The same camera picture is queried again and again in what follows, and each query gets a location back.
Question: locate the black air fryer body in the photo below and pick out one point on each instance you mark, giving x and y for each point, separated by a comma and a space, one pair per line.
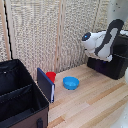
118, 65

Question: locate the beige woven screen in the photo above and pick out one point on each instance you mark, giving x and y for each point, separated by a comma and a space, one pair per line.
33, 30

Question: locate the blue plastic bowl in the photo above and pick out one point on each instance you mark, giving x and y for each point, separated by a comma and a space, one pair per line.
71, 82

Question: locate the black fabric storage box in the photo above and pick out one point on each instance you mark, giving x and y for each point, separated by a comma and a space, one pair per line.
18, 96

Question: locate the dark blue binder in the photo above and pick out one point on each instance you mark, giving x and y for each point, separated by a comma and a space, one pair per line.
45, 85

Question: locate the red plastic cup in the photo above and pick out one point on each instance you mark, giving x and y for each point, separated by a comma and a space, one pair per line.
51, 76

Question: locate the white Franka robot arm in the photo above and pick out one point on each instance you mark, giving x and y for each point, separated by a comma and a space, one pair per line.
103, 41

